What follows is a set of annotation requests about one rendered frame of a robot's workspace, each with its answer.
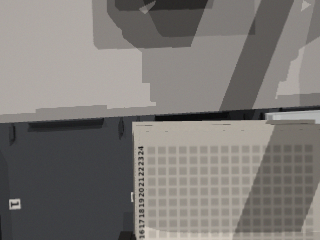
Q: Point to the clear well plate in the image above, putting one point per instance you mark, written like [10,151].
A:
[294,115]

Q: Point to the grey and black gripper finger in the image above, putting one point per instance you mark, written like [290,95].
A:
[126,235]

